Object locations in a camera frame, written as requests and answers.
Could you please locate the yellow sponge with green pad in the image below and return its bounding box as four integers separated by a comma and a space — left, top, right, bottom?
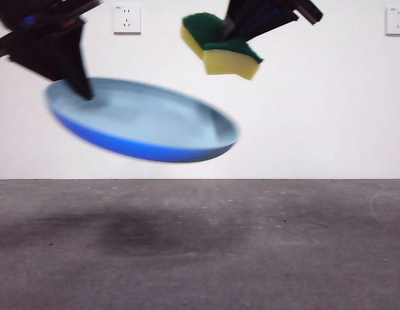
180, 12, 265, 81

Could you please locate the blue round plate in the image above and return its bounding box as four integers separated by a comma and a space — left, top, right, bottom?
44, 76, 241, 164

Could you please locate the white wall socket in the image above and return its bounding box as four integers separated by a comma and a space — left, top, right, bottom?
385, 6, 400, 36
113, 5, 142, 36

